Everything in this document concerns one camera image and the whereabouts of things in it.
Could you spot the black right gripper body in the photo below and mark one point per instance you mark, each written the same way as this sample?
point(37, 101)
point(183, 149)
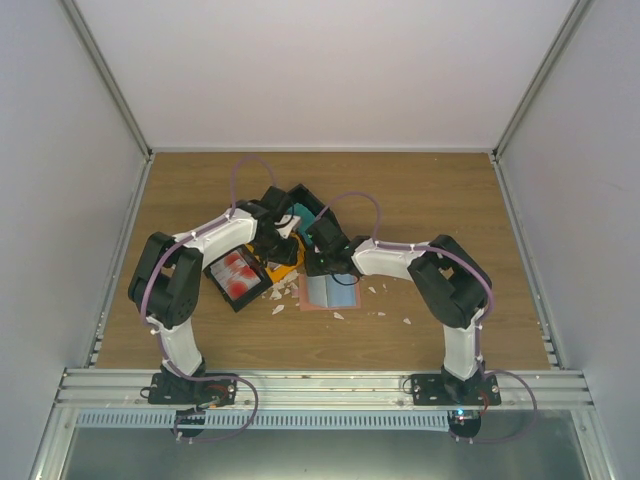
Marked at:
point(324, 267)

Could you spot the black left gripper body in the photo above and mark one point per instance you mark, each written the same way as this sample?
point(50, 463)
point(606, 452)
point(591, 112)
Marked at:
point(273, 250)

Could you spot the yellow bin with white cards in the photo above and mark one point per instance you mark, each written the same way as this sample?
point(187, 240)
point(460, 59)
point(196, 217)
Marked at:
point(277, 272)

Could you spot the black bin with red cards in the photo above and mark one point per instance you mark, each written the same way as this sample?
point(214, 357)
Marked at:
point(254, 293)

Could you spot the black bin with teal cards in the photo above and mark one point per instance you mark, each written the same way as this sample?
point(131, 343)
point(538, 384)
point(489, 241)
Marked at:
point(301, 194)

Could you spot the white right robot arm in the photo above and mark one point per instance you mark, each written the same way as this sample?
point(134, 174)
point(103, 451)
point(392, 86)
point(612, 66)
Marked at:
point(456, 291)

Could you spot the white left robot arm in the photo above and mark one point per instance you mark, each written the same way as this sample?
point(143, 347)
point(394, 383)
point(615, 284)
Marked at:
point(166, 282)

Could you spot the stack of teal cards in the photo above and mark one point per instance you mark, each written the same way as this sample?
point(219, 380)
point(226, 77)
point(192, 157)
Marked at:
point(307, 217)

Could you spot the stack of red-white cards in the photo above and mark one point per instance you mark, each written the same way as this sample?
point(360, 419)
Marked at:
point(234, 274)

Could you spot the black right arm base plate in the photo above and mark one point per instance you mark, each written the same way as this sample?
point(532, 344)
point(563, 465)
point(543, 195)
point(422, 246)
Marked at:
point(443, 389)

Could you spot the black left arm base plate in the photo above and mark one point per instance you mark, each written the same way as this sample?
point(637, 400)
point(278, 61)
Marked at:
point(168, 389)

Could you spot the aluminium front rail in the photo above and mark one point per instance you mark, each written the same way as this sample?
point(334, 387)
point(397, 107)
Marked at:
point(309, 390)

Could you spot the grey slotted cable duct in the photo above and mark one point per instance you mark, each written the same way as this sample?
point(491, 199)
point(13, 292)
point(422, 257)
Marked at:
point(272, 419)

